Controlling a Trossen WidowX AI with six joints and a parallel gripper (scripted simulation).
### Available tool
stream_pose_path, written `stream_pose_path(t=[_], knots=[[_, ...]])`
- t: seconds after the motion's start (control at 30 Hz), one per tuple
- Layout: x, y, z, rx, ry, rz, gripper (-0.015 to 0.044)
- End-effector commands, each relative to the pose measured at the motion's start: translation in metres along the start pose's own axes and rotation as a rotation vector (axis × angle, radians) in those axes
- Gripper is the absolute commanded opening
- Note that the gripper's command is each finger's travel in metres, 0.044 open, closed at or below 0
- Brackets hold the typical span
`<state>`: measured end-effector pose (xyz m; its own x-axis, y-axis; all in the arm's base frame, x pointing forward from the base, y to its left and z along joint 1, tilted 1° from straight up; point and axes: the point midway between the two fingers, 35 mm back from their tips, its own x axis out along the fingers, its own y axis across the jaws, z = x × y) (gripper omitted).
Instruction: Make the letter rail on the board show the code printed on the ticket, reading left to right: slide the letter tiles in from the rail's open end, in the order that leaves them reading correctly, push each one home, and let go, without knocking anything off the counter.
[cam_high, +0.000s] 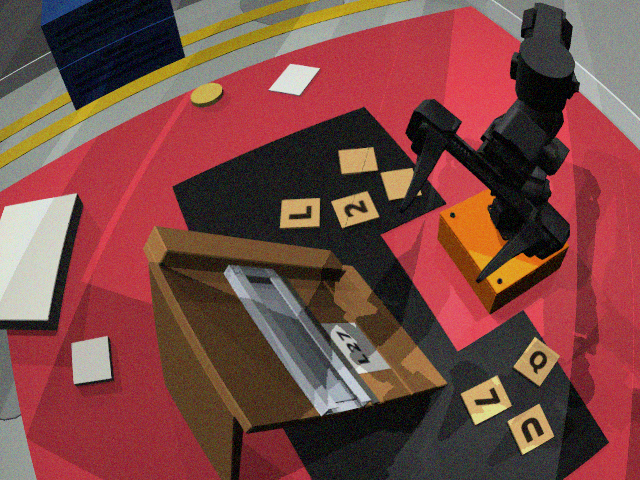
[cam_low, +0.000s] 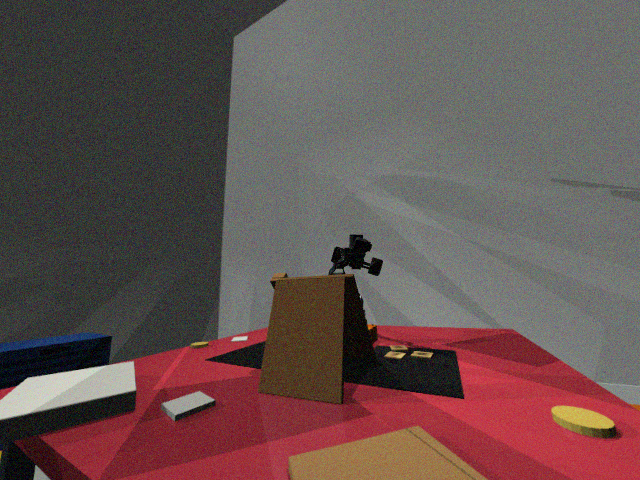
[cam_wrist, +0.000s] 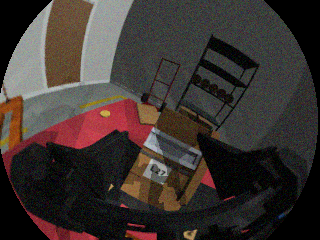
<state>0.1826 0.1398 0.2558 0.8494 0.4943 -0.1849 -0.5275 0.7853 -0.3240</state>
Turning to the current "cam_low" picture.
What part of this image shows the white square tile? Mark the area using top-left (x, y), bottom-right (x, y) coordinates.
top-left (160, 391), bottom-right (216, 421)

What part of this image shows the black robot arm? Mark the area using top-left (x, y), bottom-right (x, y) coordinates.
top-left (329, 235), bottom-right (372, 275)

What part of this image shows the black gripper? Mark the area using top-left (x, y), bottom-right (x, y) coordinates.
top-left (331, 247), bottom-right (383, 276)

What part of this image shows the white flat rectangular board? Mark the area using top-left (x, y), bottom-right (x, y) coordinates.
top-left (0, 361), bottom-right (136, 445)

